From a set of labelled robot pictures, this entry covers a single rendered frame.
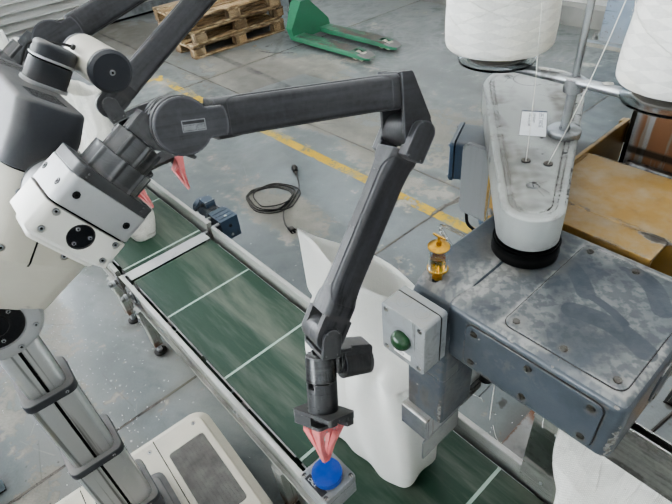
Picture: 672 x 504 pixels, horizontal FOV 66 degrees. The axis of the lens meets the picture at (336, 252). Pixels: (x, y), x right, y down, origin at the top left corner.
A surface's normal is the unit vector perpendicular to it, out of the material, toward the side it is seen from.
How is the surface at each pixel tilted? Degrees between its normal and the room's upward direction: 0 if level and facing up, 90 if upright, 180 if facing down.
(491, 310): 0
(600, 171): 0
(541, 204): 0
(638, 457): 90
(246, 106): 72
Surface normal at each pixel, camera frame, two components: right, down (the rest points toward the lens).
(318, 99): 0.44, 0.23
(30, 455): -0.09, -0.77
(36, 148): 0.63, 0.45
